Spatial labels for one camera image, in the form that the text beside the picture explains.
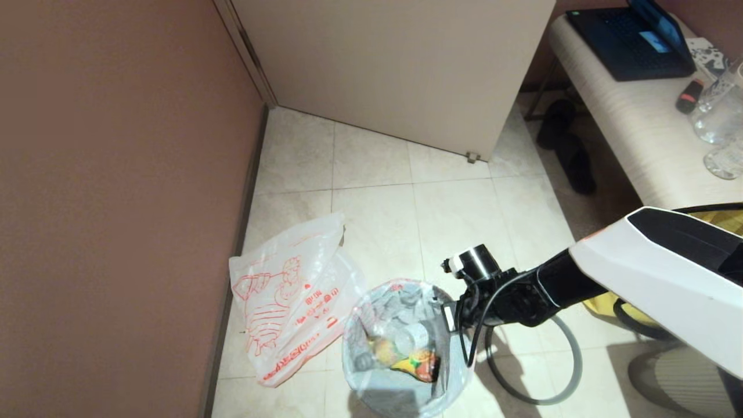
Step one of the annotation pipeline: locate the yellow bag with black handle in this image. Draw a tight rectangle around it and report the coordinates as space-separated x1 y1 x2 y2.
586 203 743 343

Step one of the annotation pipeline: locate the white red-printed plastic bag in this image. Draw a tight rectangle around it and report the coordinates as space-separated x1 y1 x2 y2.
229 212 369 388

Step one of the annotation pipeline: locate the clear ribbed glass bottle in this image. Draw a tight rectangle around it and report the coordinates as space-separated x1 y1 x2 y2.
695 58 743 114

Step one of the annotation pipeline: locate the black slipper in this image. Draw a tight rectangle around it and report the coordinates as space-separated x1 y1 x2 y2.
535 99 579 150
554 135 597 196

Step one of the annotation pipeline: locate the cream striped bench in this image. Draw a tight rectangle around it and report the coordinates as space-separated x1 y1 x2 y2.
525 13 743 211

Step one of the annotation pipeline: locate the beige door frame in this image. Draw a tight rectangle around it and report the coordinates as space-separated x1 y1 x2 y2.
212 0 278 110

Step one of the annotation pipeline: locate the orange yellow snack wrapper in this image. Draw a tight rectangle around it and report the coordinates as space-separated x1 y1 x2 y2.
367 337 442 384

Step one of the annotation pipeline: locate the beige door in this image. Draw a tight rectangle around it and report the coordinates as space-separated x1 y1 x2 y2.
231 0 557 163

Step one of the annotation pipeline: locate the clear plastic water bottle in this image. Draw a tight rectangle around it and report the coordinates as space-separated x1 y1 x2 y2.
371 316 434 358

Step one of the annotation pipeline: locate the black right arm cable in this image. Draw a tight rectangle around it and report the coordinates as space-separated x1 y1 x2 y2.
468 268 555 367

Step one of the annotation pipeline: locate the black orange handheld device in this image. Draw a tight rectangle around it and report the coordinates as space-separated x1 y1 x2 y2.
675 78 705 114

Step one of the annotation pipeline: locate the dark blue laptop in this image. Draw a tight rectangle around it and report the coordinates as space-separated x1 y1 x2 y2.
565 0 697 82

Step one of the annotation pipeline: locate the clear glass cup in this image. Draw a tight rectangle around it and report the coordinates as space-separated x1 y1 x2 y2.
689 93 743 145
702 135 743 180

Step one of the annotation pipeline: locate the grey plastic bin ring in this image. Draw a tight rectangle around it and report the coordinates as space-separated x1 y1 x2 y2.
484 313 583 406

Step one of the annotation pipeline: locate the spare white plastic bag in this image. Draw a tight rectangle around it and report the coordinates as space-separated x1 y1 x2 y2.
341 279 477 418

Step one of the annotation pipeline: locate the beige striped stool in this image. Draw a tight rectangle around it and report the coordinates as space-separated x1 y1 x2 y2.
627 345 733 418

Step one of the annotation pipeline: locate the white black patterned card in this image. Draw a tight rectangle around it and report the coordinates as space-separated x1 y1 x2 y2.
685 38 730 80

